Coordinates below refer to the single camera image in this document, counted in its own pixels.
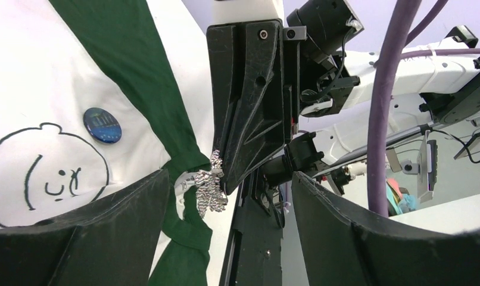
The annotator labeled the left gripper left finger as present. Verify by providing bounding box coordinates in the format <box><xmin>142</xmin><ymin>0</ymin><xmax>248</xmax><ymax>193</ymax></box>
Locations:
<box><xmin>0</xmin><ymin>170</ymin><xmax>171</xmax><ymax>285</ymax></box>

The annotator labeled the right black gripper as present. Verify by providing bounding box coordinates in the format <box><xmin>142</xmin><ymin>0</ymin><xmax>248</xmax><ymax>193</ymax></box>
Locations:
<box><xmin>206</xmin><ymin>1</ymin><xmax>364</xmax><ymax>194</ymax></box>

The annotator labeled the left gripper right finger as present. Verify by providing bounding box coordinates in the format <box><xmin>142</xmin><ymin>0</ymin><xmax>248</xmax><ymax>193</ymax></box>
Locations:
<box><xmin>292</xmin><ymin>172</ymin><xmax>480</xmax><ymax>285</ymax></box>

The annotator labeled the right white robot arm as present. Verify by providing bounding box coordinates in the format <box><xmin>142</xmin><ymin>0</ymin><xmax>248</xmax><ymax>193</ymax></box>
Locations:
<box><xmin>206</xmin><ymin>1</ymin><xmax>480</xmax><ymax>195</ymax></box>

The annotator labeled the round blue pin badge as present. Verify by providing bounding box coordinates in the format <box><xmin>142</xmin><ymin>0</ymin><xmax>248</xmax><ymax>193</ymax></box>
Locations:
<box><xmin>83</xmin><ymin>107</ymin><xmax>122</xmax><ymax>144</ymax></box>

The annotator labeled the white and green t-shirt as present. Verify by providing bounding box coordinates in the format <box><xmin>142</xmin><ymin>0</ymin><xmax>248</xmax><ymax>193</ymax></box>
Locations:
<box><xmin>0</xmin><ymin>1</ymin><xmax>214</xmax><ymax>285</ymax></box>

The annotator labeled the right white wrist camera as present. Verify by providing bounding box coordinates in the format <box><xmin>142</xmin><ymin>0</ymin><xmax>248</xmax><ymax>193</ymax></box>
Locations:
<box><xmin>211</xmin><ymin>0</ymin><xmax>284</xmax><ymax>24</ymax></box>

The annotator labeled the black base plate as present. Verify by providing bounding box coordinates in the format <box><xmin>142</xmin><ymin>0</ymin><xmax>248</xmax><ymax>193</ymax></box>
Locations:
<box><xmin>219</xmin><ymin>169</ymin><xmax>282</xmax><ymax>286</ymax></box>

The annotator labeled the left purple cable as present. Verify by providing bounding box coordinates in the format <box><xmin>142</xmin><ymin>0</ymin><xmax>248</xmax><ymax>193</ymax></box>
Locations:
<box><xmin>367</xmin><ymin>0</ymin><xmax>450</xmax><ymax>218</ymax></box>

